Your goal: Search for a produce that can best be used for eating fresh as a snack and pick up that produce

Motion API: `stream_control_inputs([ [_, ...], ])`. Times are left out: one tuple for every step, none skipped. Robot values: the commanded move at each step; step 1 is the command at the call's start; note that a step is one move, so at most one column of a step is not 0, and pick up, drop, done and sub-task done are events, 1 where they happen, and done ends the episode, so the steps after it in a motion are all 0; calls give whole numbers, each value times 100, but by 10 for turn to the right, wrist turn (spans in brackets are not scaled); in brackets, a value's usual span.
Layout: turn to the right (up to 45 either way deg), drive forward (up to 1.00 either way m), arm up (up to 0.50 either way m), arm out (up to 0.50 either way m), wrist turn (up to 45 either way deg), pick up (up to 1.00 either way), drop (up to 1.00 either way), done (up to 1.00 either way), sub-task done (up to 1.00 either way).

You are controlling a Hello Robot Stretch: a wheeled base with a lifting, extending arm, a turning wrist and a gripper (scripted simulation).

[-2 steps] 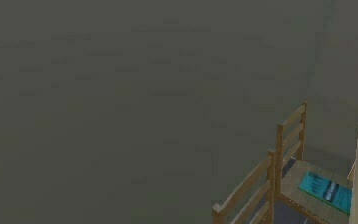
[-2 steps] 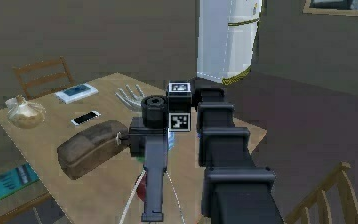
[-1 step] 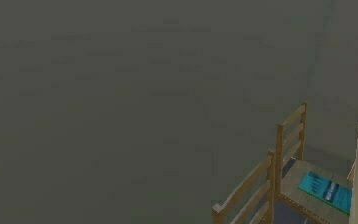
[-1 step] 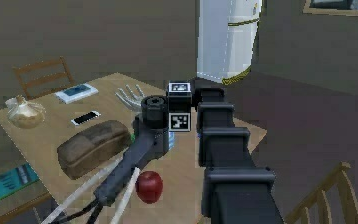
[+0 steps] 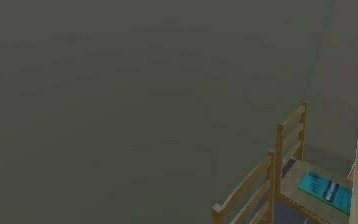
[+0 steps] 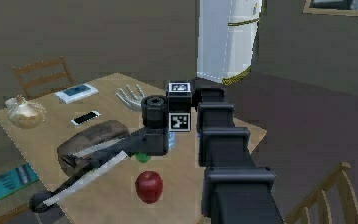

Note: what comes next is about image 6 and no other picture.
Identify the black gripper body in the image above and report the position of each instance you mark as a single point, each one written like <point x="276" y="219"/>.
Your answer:
<point x="154" y="110"/>

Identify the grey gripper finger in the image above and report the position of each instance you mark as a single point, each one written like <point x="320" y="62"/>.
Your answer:
<point x="98" y="147"/>
<point x="83" y="181"/>

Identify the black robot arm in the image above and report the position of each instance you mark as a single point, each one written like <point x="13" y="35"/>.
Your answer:
<point x="235" y="186"/>

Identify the small green produce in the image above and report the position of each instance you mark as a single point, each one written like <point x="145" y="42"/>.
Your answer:
<point x="142" y="158"/>

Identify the brown bread loaf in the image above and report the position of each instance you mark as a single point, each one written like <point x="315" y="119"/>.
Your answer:
<point x="97" y="131"/>

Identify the black and white phone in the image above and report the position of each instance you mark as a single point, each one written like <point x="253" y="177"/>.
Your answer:
<point x="85" y="118"/>

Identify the white book with blue cover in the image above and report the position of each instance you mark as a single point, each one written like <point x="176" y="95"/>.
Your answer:
<point x="76" y="92"/>

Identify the wooden table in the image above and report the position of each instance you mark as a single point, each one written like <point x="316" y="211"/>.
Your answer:
<point x="183" y="166"/>

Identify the red apple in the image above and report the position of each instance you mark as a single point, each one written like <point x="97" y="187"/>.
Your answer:
<point x="149" y="186"/>

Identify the teal book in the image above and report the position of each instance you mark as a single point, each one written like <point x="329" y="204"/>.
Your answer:
<point x="13" y="181"/>

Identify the clear glass vase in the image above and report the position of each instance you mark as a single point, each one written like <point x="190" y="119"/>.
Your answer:
<point x="24" y="113"/>

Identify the dark wooden slatted chair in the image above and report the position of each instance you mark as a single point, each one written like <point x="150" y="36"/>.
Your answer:
<point x="42" y="78"/>

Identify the white fridge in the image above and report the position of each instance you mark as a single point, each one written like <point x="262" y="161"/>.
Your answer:
<point x="227" y="40"/>

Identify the light wooden chair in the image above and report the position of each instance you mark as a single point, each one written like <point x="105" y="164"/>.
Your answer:
<point x="333" y="196"/>

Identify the framed wall picture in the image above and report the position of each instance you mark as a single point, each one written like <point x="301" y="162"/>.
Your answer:
<point x="337" y="8"/>

